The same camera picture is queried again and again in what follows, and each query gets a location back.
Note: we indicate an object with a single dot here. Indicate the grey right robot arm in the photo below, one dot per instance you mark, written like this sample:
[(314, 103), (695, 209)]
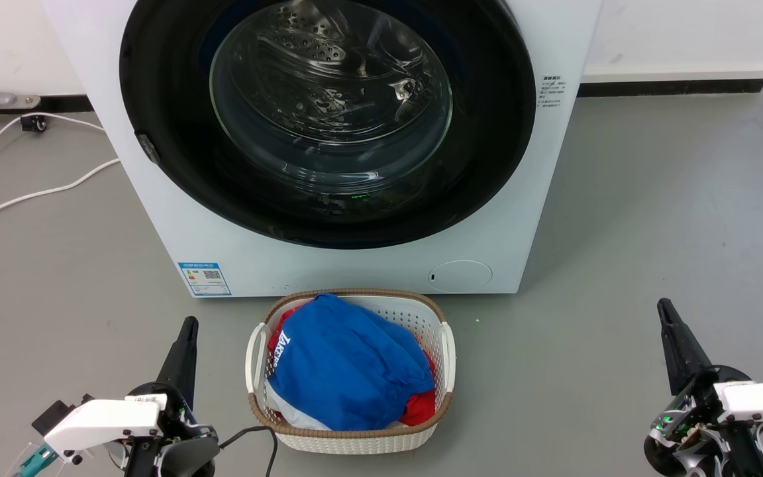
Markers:
[(746, 450)]

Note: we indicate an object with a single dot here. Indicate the small black text sticker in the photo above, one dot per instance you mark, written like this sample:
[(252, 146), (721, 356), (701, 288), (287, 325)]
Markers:
[(551, 91)]

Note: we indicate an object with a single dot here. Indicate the red garment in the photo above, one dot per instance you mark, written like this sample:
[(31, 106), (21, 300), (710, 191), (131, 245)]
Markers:
[(421, 408)]

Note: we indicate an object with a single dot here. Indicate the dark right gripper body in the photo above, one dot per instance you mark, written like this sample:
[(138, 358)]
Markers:
[(686, 424)]

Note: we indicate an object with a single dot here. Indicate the white garment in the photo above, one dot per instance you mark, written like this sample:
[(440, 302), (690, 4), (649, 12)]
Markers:
[(292, 411)]

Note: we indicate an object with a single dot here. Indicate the white woven laundry basket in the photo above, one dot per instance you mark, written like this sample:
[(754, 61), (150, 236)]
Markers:
[(444, 351)]

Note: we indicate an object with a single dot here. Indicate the steel perforated washer drum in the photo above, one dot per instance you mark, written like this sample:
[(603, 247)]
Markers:
[(328, 86)]

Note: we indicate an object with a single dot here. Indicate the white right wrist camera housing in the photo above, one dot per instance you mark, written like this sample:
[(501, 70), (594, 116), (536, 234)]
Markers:
[(762, 401)]

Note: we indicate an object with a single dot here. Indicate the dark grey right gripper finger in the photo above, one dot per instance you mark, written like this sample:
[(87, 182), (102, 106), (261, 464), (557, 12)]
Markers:
[(694, 354), (676, 351)]

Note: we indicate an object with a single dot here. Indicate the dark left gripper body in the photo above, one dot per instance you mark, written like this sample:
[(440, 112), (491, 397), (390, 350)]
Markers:
[(179, 421)]

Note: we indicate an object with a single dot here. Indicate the blue energy label sticker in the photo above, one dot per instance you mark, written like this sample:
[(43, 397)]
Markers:
[(204, 279)]

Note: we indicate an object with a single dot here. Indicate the small black caster wheel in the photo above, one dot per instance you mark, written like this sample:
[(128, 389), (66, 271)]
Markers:
[(34, 123)]

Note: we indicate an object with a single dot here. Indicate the white front-load washing machine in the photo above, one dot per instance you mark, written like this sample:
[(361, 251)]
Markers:
[(540, 199)]

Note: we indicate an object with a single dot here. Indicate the round white filter cover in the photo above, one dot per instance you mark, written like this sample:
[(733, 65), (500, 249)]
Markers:
[(459, 276)]

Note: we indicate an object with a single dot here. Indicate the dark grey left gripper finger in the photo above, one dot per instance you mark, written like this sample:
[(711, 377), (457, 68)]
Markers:
[(189, 371), (175, 371)]

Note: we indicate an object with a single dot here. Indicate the round black glass washer door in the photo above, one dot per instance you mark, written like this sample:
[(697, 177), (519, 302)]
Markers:
[(169, 79)]

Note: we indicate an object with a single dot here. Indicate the blue jersey garment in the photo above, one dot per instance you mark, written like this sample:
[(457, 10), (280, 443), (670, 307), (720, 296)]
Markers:
[(348, 364)]

